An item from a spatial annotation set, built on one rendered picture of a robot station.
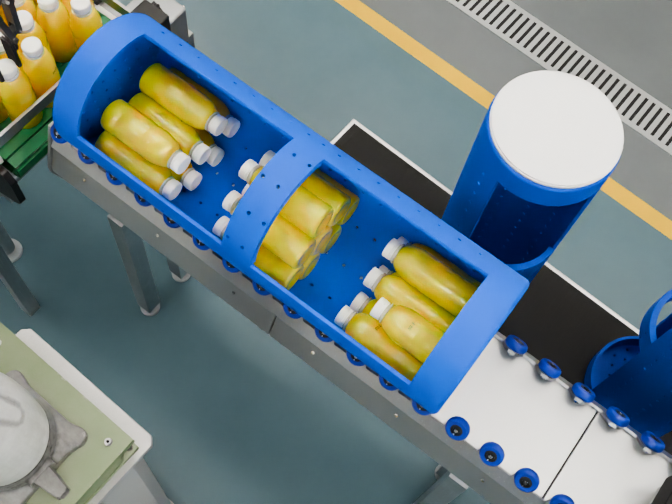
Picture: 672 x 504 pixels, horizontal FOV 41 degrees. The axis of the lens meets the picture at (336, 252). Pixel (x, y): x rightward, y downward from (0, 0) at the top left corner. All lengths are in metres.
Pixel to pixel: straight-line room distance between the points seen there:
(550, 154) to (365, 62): 1.43
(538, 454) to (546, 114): 0.68
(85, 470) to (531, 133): 1.06
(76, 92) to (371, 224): 0.59
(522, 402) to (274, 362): 1.09
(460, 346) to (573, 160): 0.57
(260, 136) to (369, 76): 1.39
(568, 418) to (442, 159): 1.43
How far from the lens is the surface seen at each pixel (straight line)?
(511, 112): 1.87
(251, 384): 2.64
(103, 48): 1.66
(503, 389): 1.74
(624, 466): 1.78
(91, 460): 1.53
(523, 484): 1.67
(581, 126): 1.90
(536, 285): 2.71
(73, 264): 2.82
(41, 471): 1.51
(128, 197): 1.84
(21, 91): 1.89
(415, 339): 1.52
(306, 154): 1.53
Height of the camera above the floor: 2.55
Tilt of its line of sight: 66 degrees down
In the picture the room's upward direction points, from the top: 11 degrees clockwise
